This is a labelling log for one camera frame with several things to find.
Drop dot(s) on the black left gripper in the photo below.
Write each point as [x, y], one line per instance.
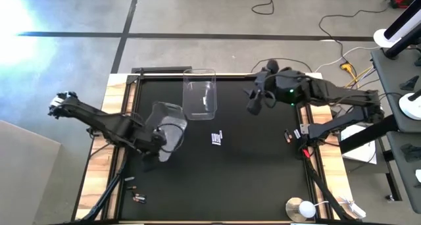
[158, 139]

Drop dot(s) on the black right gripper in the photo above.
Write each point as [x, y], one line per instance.
[267, 85]

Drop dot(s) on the clear plastic bin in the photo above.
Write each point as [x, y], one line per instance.
[197, 93]
[171, 119]

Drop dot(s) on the silver battery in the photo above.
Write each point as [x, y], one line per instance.
[130, 178]

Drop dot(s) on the white globe lamp brass base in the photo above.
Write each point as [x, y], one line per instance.
[306, 209]

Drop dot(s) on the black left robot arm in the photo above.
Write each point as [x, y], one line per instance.
[98, 119]

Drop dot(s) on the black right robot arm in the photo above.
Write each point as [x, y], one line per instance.
[342, 93]

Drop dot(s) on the small red clip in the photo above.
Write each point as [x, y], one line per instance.
[305, 152]

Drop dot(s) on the white sheet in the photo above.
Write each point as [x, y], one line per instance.
[360, 149]

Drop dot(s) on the black beam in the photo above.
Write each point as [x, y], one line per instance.
[368, 137]

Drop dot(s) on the grey board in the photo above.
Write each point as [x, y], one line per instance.
[26, 179]

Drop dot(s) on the grey side table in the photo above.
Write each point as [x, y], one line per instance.
[391, 87]

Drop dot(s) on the white round-base stand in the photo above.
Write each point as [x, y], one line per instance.
[383, 37]
[409, 106]

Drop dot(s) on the small black object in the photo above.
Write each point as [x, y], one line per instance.
[409, 83]
[411, 152]

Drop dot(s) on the silver metal bracket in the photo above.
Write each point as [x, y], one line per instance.
[304, 129]

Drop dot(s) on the black aluminium table frame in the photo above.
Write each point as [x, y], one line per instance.
[116, 202]

